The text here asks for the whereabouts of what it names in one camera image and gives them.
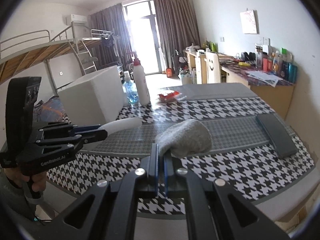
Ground metal bunk bed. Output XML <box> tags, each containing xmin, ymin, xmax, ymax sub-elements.
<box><xmin>1</xmin><ymin>22</ymin><xmax>106</xmax><ymax>83</ymax></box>

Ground white air conditioner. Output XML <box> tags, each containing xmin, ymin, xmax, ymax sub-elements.
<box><xmin>66</xmin><ymin>14</ymin><xmax>88</xmax><ymax>25</ymax></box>

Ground white foam box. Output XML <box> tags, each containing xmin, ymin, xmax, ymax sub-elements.
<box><xmin>58</xmin><ymin>66</ymin><xmax>125</xmax><ymax>126</ymax></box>

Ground blue sanitizer bottle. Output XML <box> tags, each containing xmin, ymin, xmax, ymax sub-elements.
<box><xmin>124</xmin><ymin>71</ymin><xmax>139</xmax><ymax>104</ymax></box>

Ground pink anime wall picture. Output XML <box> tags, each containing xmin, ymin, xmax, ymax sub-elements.
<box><xmin>240</xmin><ymin>10</ymin><xmax>259</xmax><ymax>35</ymax></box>

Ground houndstooth table cloth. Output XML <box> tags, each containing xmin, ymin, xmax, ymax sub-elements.
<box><xmin>47</xmin><ymin>84</ymin><xmax>319</xmax><ymax>220</ymax></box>

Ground grey sock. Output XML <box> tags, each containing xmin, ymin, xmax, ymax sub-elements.
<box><xmin>155</xmin><ymin>119</ymin><xmax>213</xmax><ymax>159</ymax></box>

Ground white bucket on floor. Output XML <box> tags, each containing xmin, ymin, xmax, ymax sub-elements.
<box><xmin>179</xmin><ymin>70</ymin><xmax>193</xmax><ymax>85</ymax></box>

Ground smiley face wooden chair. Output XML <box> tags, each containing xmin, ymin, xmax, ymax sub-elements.
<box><xmin>206</xmin><ymin>52</ymin><xmax>221</xmax><ymax>83</ymax></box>

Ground wooden desk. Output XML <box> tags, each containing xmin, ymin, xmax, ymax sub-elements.
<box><xmin>185</xmin><ymin>51</ymin><xmax>295</xmax><ymax>119</ymax></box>

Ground red snack packet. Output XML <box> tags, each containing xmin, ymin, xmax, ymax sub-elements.
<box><xmin>158</xmin><ymin>90</ymin><xmax>186</xmax><ymax>103</ymax></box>

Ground white red pump bottle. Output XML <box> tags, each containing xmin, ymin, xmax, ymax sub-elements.
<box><xmin>132</xmin><ymin>51</ymin><xmax>150</xmax><ymax>106</ymax></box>

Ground blue plaid quilt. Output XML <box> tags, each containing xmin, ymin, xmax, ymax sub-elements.
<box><xmin>33</xmin><ymin>96</ymin><xmax>70</xmax><ymax>122</ymax></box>

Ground person's left hand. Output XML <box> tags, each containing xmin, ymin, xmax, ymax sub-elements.
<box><xmin>3</xmin><ymin>167</ymin><xmax>48</xmax><ymax>193</ymax></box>

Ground teal bottle on desk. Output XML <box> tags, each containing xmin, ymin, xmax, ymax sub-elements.
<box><xmin>287</xmin><ymin>63</ymin><xmax>298</xmax><ymax>83</ymax></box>

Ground brown curtain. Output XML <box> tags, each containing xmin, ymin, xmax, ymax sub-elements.
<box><xmin>89</xmin><ymin>3</ymin><xmax>132</xmax><ymax>70</ymax></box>
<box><xmin>153</xmin><ymin>0</ymin><xmax>200</xmax><ymax>69</ymax></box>

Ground left brown curtain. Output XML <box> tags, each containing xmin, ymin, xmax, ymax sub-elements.
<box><xmin>89</xmin><ymin>3</ymin><xmax>132</xmax><ymax>70</ymax></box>

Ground balcony glass door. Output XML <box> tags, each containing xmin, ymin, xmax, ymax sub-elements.
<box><xmin>124</xmin><ymin>0</ymin><xmax>162</xmax><ymax>75</ymax></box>

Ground dark green phone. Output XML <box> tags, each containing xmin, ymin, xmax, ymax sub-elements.
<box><xmin>256</xmin><ymin>114</ymin><xmax>298</xmax><ymax>159</ymax></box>

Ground right brown curtain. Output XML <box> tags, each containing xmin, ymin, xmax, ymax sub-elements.
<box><xmin>153</xmin><ymin>0</ymin><xmax>200</xmax><ymax>69</ymax></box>

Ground papers on desk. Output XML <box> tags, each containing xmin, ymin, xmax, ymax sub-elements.
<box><xmin>246</xmin><ymin>70</ymin><xmax>281</xmax><ymax>87</ymax></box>

